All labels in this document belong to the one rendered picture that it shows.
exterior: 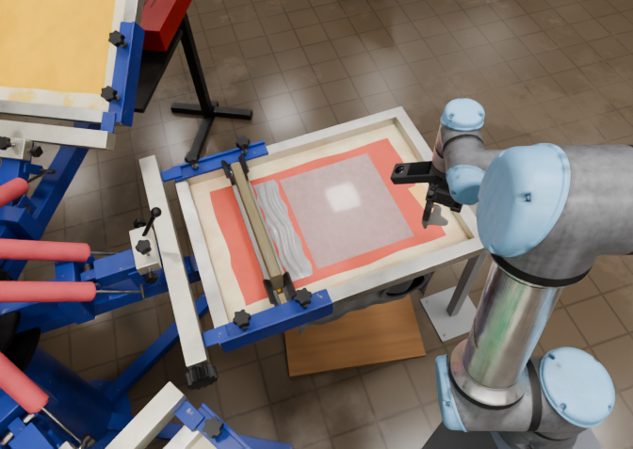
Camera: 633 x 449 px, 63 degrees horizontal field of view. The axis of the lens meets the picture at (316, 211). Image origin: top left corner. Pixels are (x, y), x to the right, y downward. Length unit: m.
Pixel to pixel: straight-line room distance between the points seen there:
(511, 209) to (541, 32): 3.48
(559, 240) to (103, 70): 1.46
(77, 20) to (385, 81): 2.06
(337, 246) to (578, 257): 0.97
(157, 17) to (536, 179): 1.73
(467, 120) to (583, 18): 3.29
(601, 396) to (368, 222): 0.83
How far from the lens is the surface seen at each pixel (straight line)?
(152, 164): 1.64
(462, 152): 0.95
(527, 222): 0.53
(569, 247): 0.57
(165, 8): 2.12
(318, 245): 1.48
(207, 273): 1.43
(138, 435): 1.28
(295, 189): 1.59
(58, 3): 1.90
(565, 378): 0.90
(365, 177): 1.62
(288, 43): 3.68
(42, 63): 1.86
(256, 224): 1.41
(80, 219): 2.99
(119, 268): 1.46
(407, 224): 1.53
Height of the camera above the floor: 2.23
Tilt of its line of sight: 56 degrees down
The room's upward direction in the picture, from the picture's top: 3 degrees counter-clockwise
